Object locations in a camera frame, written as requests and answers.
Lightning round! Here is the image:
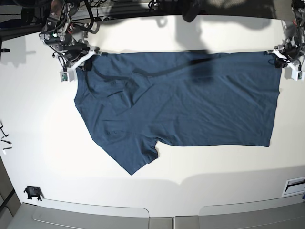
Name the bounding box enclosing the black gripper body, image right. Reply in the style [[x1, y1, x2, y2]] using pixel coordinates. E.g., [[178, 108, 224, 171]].
[[277, 41, 305, 59]]

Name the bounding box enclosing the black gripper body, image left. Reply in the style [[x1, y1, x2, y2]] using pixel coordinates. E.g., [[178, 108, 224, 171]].
[[51, 39, 90, 64]]

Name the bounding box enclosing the dark blue T-shirt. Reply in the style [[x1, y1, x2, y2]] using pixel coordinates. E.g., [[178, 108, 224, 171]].
[[74, 52, 282, 174]]

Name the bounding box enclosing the black hex key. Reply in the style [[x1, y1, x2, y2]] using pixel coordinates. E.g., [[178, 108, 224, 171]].
[[0, 121, 9, 137]]

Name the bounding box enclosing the silver hex key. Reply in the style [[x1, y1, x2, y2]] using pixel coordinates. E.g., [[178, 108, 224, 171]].
[[0, 138, 13, 155]]

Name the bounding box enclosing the black plastic clip part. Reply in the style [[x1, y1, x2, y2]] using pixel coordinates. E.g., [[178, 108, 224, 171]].
[[24, 186, 44, 201]]

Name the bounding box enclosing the grey right chair back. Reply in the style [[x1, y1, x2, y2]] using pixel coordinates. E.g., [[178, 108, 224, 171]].
[[173, 195, 305, 229]]

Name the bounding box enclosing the grey chair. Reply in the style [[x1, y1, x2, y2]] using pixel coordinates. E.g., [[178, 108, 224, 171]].
[[8, 204, 173, 229], [173, 195, 305, 229]]

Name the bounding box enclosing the grey left chair back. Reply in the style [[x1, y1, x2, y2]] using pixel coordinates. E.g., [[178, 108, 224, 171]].
[[8, 204, 173, 229]]

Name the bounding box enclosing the white wrist camera, image right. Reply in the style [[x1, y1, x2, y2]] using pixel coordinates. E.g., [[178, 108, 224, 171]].
[[291, 69, 305, 81]]

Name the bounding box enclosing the white wrist camera, image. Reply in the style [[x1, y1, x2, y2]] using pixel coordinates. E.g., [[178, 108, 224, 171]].
[[60, 71, 75, 82], [291, 69, 305, 81]]

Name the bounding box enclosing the white wrist camera, image left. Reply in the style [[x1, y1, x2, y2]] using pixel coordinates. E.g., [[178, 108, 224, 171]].
[[60, 71, 75, 82]]

